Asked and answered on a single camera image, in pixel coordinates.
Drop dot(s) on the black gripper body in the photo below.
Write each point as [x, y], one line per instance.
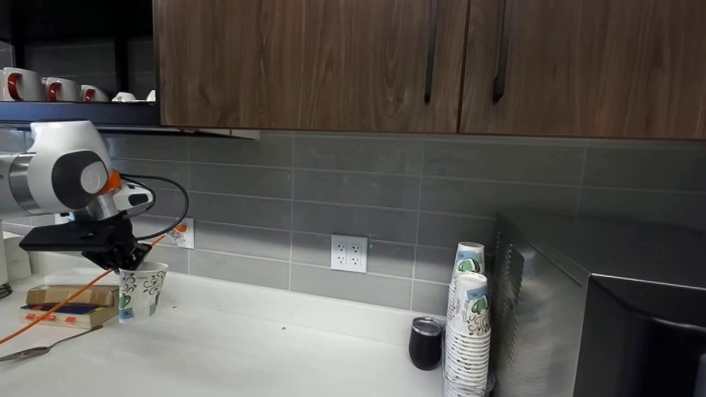
[81, 234]

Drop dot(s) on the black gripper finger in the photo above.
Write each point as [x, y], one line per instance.
[135, 256]
[100, 260]

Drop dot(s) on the printed white paper cup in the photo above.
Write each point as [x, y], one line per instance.
[143, 295]

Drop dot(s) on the dark cabinet shelf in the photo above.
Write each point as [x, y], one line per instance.
[81, 114]

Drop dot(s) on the wide wooden cabinet door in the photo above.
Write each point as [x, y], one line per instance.
[294, 68]

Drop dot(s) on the short-visible paper cup stack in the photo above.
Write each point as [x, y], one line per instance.
[468, 260]

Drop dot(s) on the tall paper cup stack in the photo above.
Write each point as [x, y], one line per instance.
[468, 345]

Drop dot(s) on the wooden box with white top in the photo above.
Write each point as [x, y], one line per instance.
[67, 295]

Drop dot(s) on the white block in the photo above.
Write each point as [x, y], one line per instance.
[16, 260]

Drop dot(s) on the metal spoon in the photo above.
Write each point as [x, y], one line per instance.
[24, 353]

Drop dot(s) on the small white red mug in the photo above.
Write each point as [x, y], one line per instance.
[93, 94]

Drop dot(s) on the small white dish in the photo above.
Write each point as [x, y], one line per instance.
[124, 98]

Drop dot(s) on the medium white red mug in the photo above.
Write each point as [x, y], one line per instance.
[60, 90]

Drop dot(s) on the large white red mug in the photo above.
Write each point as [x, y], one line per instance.
[18, 86]

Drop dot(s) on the black tumbler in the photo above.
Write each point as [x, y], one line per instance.
[427, 345]

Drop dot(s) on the stainless steel microwave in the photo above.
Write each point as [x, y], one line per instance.
[588, 310]

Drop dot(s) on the wall outlet with orange plug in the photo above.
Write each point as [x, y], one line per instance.
[190, 238]

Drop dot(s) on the empty white wall outlet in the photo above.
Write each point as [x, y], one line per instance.
[350, 254]

